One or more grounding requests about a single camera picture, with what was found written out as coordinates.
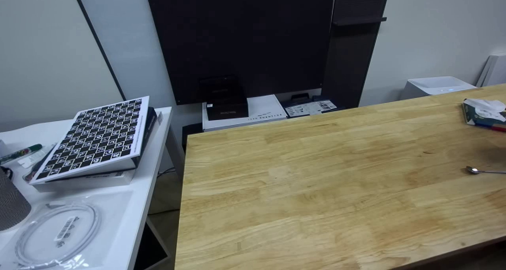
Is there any grey fabric speaker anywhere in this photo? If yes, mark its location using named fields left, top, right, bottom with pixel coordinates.
left=0, top=170, right=32, bottom=232

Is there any silver metal spoon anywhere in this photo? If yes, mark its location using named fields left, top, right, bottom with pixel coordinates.
left=466, top=166, right=506, bottom=175

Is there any flat white box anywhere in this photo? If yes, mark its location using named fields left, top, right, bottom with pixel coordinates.
left=202, top=94, right=288, bottom=132

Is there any checkered calibration board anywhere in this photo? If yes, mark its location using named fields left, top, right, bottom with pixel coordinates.
left=30, top=96, right=150, bottom=185

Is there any black box with white labels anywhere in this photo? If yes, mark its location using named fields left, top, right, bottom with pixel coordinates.
left=281, top=93, right=338, bottom=119

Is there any coiled white cable in bag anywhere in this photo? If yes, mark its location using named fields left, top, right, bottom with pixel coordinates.
left=0, top=191, right=134, bottom=270

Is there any large black panel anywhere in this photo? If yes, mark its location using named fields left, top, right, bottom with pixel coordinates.
left=144, top=0, right=336, bottom=106

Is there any white side table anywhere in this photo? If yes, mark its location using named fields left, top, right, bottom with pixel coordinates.
left=0, top=106, right=185, bottom=270

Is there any green marker pen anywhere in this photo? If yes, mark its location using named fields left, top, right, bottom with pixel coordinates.
left=0, top=144, right=43, bottom=163

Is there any small black box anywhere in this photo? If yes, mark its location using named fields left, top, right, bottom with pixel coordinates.
left=206, top=97, right=249, bottom=121

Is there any green tissue box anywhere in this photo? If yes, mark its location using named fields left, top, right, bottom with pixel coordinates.
left=462, top=98, right=506, bottom=132

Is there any black perforated panel with shelf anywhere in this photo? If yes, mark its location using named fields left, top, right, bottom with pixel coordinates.
left=321, top=0, right=391, bottom=109

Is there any white board leaning on wall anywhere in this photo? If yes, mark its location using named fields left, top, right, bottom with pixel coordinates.
left=476, top=54, right=506, bottom=88

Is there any white air purifier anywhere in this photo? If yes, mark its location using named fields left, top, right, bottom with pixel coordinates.
left=399, top=76, right=478, bottom=101

